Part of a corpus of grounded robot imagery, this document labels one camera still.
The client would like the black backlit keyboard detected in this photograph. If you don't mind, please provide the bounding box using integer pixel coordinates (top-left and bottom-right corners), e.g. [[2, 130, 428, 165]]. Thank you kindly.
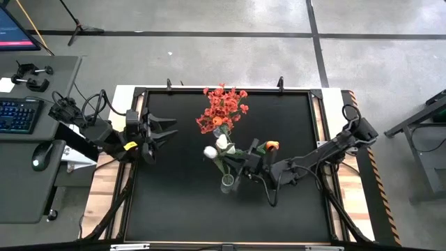
[[0, 98, 45, 135]]

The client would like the black yellow hazard tape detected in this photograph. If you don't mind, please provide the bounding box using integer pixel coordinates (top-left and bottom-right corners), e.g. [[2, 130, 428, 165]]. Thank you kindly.
[[348, 89, 401, 245]]

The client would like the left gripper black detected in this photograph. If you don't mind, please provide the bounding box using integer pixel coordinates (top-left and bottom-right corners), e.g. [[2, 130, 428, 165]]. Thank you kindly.
[[123, 107, 180, 165]]

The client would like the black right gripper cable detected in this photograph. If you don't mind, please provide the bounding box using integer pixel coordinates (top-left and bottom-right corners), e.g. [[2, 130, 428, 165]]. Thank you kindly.
[[259, 163, 324, 208]]

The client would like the grey side desk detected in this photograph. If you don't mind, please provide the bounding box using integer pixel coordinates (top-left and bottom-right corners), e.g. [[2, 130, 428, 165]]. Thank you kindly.
[[0, 54, 83, 225]]

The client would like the yellow hanging cable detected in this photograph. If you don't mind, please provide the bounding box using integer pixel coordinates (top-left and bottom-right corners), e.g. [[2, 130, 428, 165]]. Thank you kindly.
[[14, 0, 56, 56]]

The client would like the black metal stand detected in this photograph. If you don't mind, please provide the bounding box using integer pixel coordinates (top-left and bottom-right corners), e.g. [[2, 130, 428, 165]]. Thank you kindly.
[[384, 89, 446, 195]]

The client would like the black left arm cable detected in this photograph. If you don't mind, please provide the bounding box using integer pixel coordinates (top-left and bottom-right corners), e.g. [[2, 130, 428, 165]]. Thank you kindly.
[[52, 89, 127, 127]]

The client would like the orange blossom flower bunch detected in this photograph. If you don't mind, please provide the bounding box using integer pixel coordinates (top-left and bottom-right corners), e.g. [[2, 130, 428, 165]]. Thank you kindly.
[[195, 83, 249, 139]]

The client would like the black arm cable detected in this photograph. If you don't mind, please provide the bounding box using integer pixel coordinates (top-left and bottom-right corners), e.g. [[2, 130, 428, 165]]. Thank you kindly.
[[341, 103, 364, 123], [52, 89, 127, 127]]

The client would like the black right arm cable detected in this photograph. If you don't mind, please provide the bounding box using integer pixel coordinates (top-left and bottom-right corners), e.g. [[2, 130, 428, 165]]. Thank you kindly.
[[341, 103, 364, 123]]

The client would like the black floor tripod stand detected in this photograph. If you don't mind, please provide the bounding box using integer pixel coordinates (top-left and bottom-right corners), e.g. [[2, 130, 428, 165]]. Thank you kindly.
[[58, 0, 105, 47]]

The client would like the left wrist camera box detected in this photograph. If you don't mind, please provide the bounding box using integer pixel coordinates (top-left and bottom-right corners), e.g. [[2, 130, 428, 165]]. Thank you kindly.
[[125, 109, 141, 135]]

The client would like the monitor with lit screen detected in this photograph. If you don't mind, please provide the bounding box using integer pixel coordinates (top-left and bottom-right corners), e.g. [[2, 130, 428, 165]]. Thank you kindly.
[[0, 6, 42, 52]]

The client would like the orange tulip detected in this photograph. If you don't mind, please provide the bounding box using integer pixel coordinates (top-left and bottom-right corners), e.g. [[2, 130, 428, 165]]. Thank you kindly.
[[211, 116, 233, 140], [259, 140, 280, 156]]

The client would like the tall clear glass vase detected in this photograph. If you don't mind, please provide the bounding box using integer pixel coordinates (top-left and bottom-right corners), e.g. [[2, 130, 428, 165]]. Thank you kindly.
[[220, 173, 236, 195]]

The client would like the black computer mouse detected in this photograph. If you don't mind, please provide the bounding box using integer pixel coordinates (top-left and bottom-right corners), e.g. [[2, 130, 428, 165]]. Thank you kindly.
[[31, 140, 54, 172]]

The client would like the silver metal bracket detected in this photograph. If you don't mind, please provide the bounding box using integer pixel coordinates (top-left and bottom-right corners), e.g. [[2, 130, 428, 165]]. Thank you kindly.
[[305, 245, 345, 251], [110, 243, 151, 251]]

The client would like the black c-clamp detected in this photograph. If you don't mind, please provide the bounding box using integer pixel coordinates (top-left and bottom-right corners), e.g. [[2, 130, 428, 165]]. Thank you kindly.
[[10, 74, 50, 93], [15, 61, 55, 77]]

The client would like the black aluminium table frame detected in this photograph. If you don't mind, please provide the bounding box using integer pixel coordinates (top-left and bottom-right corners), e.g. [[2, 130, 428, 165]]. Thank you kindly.
[[123, 86, 332, 245]]

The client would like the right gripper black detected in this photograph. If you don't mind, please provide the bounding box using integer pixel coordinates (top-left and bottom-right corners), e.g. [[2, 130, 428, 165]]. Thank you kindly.
[[224, 138, 278, 193]]

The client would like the black diagonal support strut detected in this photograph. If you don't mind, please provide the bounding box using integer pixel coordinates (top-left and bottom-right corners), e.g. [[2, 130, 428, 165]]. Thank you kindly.
[[82, 167, 140, 242], [322, 181, 376, 244]]

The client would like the small white card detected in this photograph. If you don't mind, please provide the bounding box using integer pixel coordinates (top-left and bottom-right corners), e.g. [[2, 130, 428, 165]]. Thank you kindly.
[[0, 77, 16, 93]]

